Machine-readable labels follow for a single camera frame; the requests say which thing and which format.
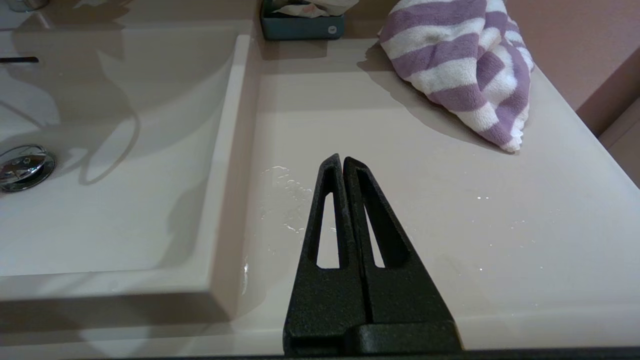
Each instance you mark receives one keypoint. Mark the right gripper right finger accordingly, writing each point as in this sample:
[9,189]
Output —
[405,300]

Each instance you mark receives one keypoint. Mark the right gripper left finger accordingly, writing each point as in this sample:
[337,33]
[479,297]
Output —
[320,300]

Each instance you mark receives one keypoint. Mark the purple white striped towel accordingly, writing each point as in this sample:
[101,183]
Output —
[450,50]

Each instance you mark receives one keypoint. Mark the chrome faucet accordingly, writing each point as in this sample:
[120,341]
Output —
[25,4]

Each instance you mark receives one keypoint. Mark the white sink basin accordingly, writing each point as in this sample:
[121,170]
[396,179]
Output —
[125,210]

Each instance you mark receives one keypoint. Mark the blue tissue box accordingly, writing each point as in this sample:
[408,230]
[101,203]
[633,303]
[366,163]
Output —
[300,29]

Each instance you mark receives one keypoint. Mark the white tissue sheet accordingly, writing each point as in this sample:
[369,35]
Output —
[310,7]

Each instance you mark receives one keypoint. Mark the chrome drain stopper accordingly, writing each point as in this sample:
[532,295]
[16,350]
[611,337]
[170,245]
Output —
[22,167]

